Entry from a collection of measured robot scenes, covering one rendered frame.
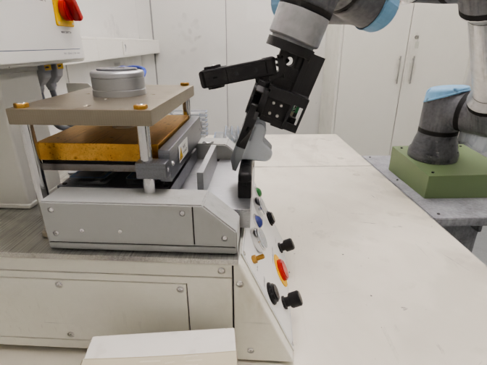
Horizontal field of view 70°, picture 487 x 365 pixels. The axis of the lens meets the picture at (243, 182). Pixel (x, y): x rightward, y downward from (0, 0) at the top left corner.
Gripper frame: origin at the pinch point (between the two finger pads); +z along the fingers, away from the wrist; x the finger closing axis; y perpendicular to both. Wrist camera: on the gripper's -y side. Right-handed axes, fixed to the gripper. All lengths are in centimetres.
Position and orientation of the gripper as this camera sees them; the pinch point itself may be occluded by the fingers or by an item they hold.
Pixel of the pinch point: (232, 161)
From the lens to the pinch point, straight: 57.2
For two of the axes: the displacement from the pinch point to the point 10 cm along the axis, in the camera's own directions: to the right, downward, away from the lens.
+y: 9.4, 3.4, 0.8
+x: 0.6, -3.7, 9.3
